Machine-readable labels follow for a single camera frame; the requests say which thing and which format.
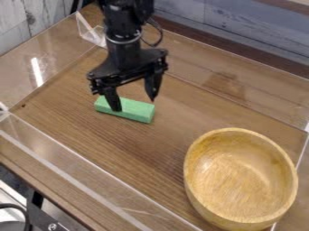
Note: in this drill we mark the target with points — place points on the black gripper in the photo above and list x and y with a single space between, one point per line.
128 64

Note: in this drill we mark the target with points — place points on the green rectangular block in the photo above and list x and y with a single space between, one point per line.
135 110

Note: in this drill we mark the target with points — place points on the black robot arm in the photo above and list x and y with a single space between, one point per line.
125 18

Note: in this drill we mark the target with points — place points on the brown wooden bowl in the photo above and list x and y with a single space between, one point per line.
242 181

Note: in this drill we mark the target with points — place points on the clear acrylic enclosure wall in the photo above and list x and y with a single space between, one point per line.
110 170

